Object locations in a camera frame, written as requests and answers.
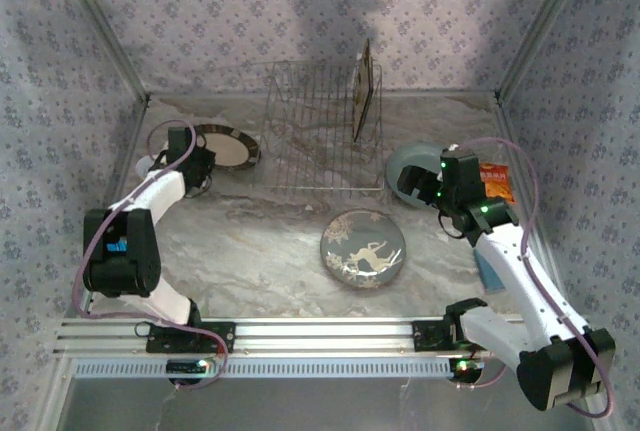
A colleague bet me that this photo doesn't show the aluminium mounting rail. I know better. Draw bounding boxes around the aluminium mounting rail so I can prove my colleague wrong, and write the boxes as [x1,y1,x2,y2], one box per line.
[52,317,599,357]

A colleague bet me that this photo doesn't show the plain light blue round plate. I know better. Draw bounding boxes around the plain light blue round plate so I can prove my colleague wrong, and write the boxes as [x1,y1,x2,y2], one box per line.
[385,140,451,210]

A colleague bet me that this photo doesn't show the wire dish rack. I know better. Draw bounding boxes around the wire dish rack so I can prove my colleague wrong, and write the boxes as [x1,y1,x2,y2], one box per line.
[259,60,386,191]

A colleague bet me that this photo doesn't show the round cream plate dark rim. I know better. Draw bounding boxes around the round cream plate dark rim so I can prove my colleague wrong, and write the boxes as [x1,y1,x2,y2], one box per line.
[192,124,261,171]

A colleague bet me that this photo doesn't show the round deer print plate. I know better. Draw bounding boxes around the round deer print plate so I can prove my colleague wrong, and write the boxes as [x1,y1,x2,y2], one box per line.
[319,208,407,290]

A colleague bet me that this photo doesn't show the aluminium frame post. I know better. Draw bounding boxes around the aluminium frame post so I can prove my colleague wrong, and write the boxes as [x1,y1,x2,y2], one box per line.
[49,0,152,102]
[497,0,596,100]

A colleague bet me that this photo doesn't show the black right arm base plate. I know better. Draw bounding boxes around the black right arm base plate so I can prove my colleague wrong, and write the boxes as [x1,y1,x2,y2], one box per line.
[412,320,504,352]

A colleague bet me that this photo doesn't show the square floral plate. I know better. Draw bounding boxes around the square floral plate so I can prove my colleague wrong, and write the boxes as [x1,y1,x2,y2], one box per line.
[352,39,375,143]

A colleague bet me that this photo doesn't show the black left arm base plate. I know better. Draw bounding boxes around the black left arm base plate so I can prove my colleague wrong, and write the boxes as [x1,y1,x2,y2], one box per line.
[145,321,237,354]

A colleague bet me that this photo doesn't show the blue rectangular sponge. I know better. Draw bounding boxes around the blue rectangular sponge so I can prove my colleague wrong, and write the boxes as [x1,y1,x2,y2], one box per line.
[474,250,506,295]

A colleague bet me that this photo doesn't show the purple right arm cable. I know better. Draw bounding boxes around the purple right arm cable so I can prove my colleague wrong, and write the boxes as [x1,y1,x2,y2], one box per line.
[457,136,617,420]

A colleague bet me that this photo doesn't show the red orange snack packet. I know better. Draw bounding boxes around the red orange snack packet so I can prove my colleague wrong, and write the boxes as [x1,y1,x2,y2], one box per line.
[479,163,516,205]

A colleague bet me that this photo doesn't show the white slotted cable duct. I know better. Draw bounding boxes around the white slotted cable duct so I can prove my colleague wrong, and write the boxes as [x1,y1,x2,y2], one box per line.
[72,356,456,380]

